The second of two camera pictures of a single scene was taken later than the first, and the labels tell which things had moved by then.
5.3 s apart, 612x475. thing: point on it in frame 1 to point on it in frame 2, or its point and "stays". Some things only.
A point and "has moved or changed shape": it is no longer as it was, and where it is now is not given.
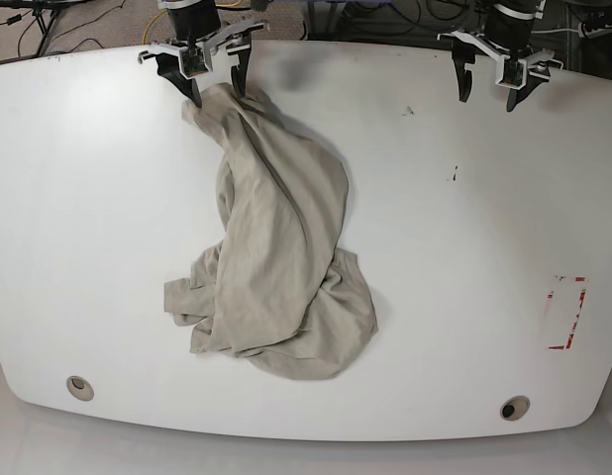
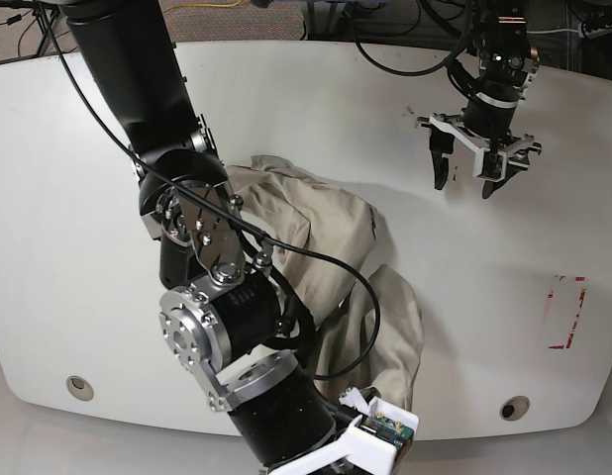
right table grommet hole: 515,408 stays
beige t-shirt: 279,292 has moved or changed shape
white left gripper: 196,55 to 370,447
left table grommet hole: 80,388 stays
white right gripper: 521,75 to 489,162
